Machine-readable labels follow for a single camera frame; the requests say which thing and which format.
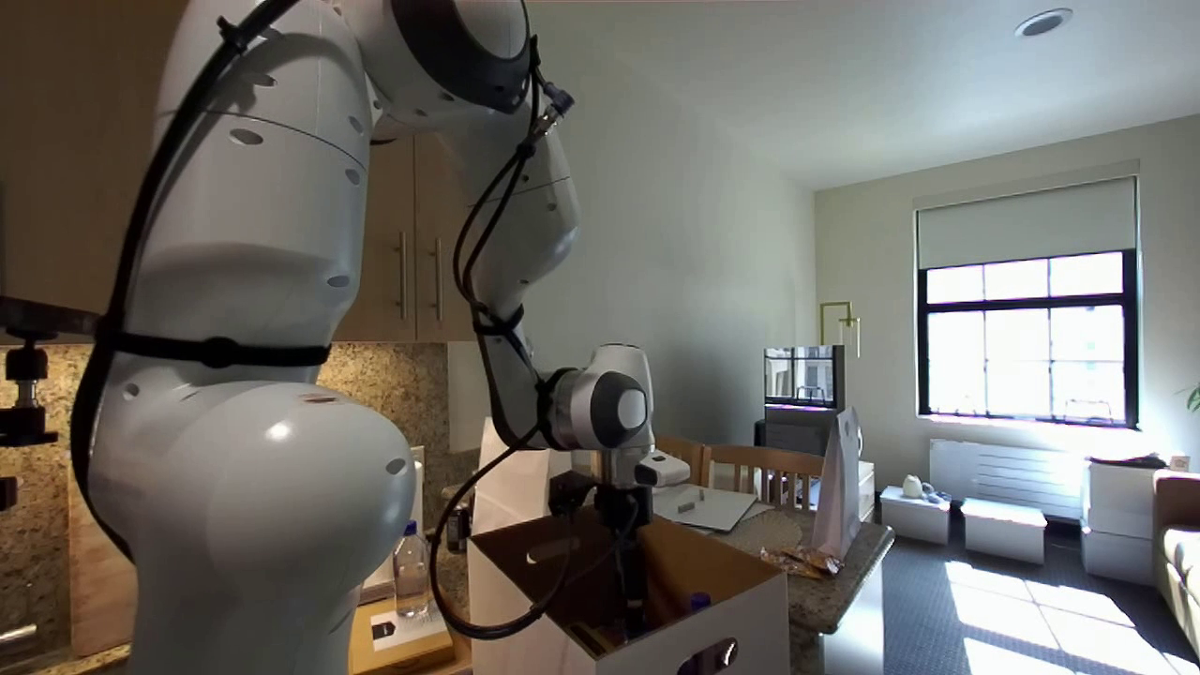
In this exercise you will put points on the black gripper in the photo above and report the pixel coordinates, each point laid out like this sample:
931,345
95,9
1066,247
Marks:
624,519

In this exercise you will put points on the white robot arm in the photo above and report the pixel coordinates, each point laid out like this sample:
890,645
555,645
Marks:
249,501

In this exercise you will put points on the open cardboard box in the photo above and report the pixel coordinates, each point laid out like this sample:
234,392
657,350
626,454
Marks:
735,622

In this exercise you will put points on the white storage box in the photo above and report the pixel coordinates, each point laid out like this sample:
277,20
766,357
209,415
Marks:
916,519
1002,529

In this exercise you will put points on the pen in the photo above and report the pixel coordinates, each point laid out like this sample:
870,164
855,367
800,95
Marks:
689,502

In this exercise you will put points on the grey notebook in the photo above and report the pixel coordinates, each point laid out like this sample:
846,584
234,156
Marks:
716,511

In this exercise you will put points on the wooden slatted chair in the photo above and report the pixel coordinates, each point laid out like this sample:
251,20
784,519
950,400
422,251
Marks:
762,469
681,454

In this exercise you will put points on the black tank stand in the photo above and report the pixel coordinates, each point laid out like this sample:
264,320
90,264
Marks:
794,432

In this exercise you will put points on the white printed shopping bag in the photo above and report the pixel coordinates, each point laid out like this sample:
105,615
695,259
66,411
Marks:
837,489

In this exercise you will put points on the white radiator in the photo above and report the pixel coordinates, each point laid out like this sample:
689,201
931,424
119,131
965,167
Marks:
999,474

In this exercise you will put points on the black framed window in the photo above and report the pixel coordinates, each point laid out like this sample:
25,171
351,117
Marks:
1026,337

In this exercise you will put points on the white drawer unit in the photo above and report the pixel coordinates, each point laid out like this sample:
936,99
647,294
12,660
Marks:
1125,526

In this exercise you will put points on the white roller blind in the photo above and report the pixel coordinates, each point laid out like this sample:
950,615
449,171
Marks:
1026,220

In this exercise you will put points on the brown sofa white cushions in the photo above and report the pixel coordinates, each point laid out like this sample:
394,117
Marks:
1184,549

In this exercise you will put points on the green house plant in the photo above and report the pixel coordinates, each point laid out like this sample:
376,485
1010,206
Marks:
1192,400

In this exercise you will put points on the round ceiling light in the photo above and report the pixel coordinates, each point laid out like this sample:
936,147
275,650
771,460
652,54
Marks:
1042,20

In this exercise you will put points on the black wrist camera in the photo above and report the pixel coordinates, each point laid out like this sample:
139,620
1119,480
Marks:
662,469

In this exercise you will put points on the yellow metal lamp frame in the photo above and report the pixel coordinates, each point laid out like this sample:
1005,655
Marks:
850,327

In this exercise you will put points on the wall cabinet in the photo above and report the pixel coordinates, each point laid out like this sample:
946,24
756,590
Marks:
399,247

